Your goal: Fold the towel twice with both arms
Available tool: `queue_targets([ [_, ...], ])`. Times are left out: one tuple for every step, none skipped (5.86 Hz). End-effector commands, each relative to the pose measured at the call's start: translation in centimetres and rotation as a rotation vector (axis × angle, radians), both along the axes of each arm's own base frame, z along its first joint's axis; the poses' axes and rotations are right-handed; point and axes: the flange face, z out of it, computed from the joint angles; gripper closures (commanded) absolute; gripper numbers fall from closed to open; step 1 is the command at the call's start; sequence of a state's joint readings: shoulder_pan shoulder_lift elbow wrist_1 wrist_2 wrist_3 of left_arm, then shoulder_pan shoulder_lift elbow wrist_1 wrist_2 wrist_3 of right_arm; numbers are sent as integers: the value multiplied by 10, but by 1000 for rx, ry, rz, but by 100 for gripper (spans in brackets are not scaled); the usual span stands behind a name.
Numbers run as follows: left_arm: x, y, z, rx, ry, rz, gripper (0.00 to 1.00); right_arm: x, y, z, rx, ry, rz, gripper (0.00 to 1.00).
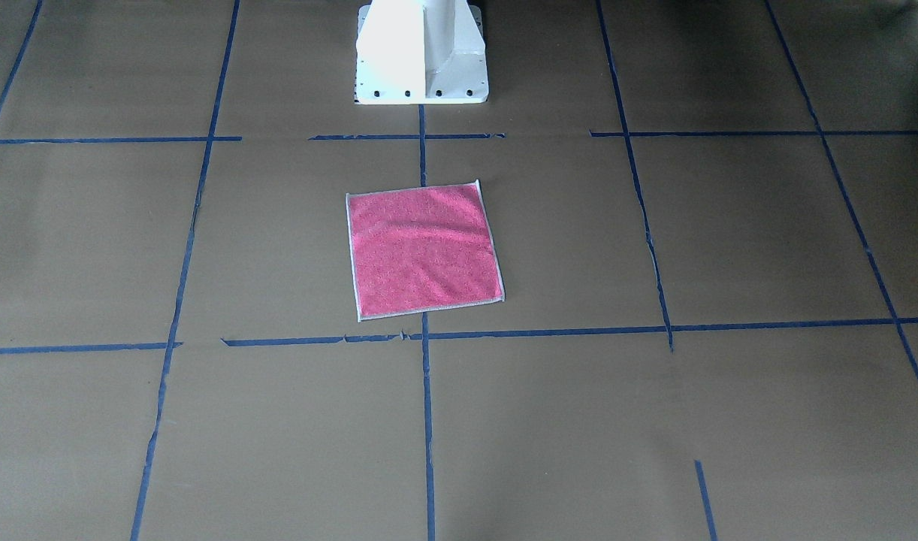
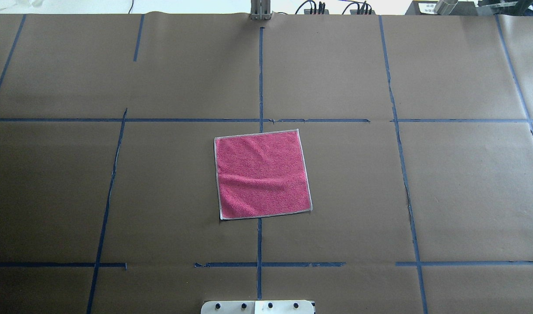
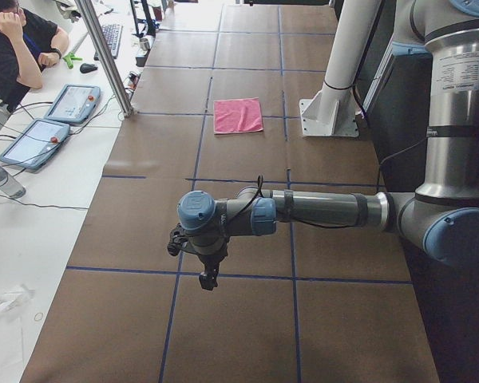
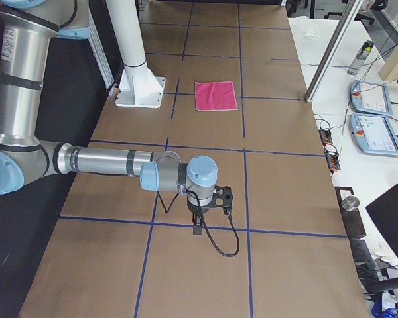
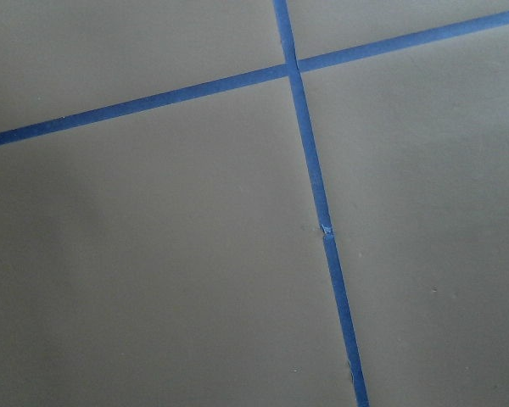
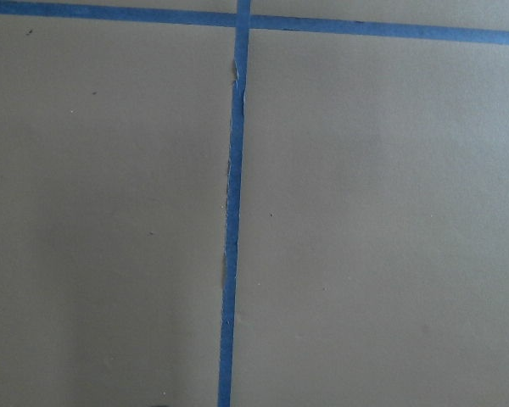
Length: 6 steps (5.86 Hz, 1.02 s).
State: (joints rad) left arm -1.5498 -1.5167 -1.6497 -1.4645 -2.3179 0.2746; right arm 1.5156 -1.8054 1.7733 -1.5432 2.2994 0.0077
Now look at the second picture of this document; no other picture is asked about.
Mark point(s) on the pink square towel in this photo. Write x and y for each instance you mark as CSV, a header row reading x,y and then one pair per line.
x,y
261,175

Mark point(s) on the brown paper table cover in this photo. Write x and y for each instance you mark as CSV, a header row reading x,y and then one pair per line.
x,y
373,164

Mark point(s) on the near orange black connector box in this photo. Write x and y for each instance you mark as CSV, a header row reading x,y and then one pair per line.
x,y
358,7

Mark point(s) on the aluminium frame post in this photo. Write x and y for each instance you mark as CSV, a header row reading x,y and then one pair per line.
x,y
260,10

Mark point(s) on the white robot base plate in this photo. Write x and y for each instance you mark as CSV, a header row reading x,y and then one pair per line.
x,y
259,307

